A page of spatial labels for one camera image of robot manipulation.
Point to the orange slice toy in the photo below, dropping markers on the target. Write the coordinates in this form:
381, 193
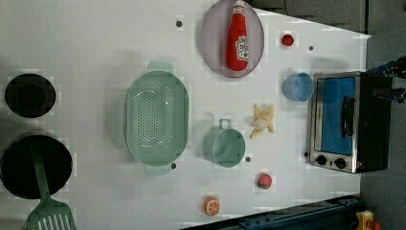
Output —
211, 206

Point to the silver black toaster oven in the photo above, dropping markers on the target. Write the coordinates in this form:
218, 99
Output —
349, 125

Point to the small red strawberry toy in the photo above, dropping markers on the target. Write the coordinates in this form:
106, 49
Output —
287, 40

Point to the blue plastic cup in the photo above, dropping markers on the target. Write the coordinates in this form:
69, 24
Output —
298, 87

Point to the grey round plate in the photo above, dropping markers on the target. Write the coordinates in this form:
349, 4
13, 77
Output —
213, 38

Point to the peeled yellow banana toy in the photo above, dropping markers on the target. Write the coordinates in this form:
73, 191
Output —
263, 117

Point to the red tomato toy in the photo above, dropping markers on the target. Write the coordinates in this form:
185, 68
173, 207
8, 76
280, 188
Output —
264, 181

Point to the green slotted spatula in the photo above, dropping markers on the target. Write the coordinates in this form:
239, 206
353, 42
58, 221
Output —
49, 214

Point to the red ketchup bottle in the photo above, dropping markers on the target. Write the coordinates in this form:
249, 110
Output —
237, 49

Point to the green plastic colander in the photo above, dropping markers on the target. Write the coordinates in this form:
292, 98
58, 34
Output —
157, 118

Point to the green pot with handle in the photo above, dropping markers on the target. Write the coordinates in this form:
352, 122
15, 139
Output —
224, 145

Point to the yellow red emergency button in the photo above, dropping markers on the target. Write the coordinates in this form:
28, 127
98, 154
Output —
367, 221

